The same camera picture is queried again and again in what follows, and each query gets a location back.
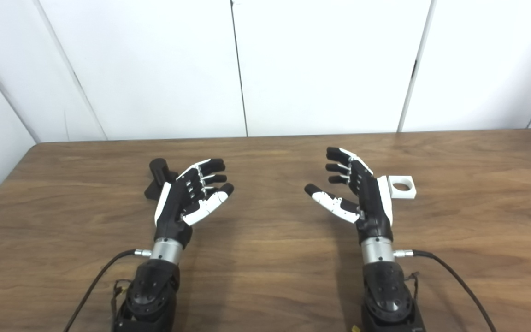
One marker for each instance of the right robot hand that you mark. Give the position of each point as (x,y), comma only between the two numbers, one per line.
(371,203)

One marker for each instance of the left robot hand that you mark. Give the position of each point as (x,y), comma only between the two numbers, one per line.
(178,203)

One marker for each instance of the black peg with square base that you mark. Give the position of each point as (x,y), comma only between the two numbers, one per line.
(158,177)

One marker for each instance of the white square piece with hole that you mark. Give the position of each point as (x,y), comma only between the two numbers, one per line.
(406,191)

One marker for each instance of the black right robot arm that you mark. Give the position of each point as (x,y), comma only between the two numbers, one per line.
(385,286)

